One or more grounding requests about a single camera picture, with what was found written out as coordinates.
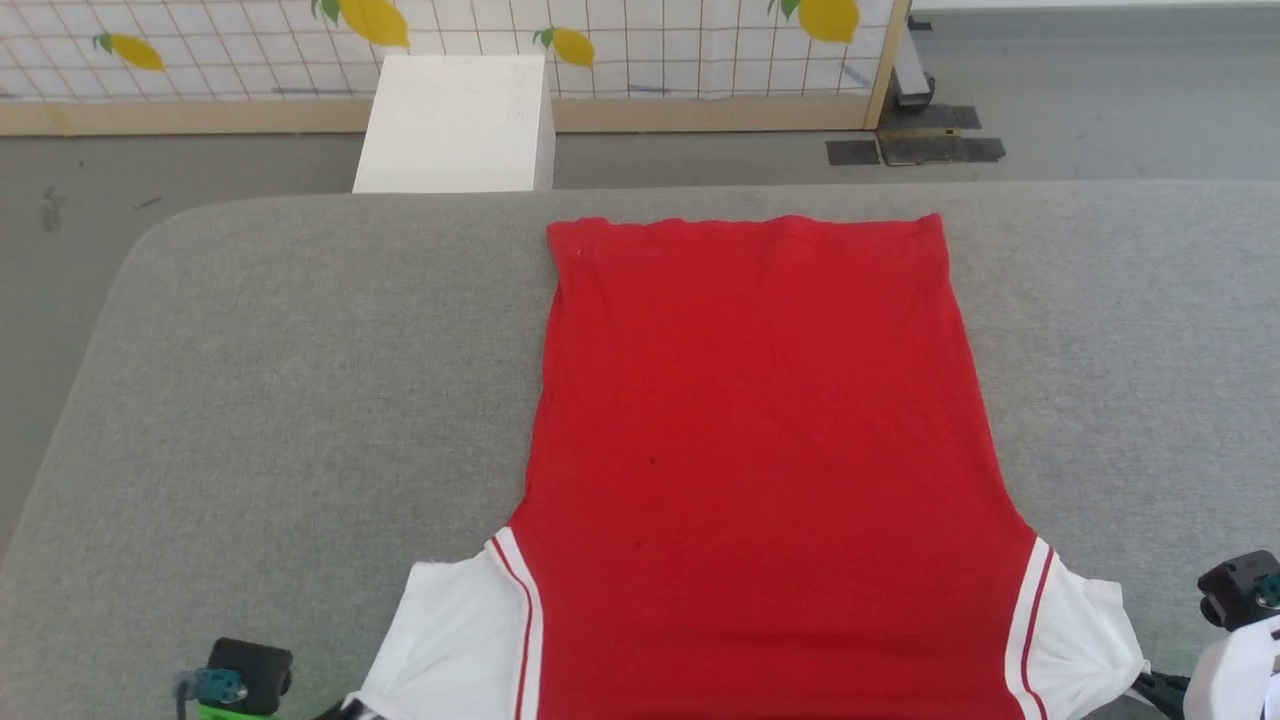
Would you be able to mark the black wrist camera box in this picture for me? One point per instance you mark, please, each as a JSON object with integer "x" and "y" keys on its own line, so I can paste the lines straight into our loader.
{"x": 250, "y": 672}
{"x": 1235, "y": 585}

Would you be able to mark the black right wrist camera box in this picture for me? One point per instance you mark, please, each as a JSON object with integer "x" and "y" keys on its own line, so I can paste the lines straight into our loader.
{"x": 1235, "y": 585}

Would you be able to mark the lemon print partition screen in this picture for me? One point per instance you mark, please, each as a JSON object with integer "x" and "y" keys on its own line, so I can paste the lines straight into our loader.
{"x": 450, "y": 50}

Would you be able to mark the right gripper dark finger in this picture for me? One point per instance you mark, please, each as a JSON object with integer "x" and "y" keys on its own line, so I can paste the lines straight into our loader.
{"x": 1162, "y": 690}

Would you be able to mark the large black floor plate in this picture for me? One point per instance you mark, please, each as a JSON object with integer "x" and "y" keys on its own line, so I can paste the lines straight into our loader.
{"x": 940, "y": 148}

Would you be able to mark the red and white shirt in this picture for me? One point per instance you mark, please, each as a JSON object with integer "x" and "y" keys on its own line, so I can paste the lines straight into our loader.
{"x": 760, "y": 450}

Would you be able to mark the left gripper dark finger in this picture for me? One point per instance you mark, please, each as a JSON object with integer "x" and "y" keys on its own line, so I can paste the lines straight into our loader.
{"x": 345, "y": 711}

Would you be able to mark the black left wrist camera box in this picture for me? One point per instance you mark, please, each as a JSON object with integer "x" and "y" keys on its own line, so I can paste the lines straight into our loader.
{"x": 250, "y": 672}

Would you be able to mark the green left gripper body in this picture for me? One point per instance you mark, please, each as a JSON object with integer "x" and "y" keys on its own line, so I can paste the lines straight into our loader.
{"x": 220, "y": 712}

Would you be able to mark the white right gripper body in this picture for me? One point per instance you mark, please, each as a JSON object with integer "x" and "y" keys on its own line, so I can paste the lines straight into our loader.
{"x": 1240, "y": 670}

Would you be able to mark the white cube box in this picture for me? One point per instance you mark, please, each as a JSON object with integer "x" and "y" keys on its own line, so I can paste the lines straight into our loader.
{"x": 455, "y": 125}

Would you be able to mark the grey metal partition foot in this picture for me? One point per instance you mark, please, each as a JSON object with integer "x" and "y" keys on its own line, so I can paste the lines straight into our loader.
{"x": 912, "y": 75}

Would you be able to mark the small black floor patch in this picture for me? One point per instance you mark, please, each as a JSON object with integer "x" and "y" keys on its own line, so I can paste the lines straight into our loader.
{"x": 853, "y": 152}

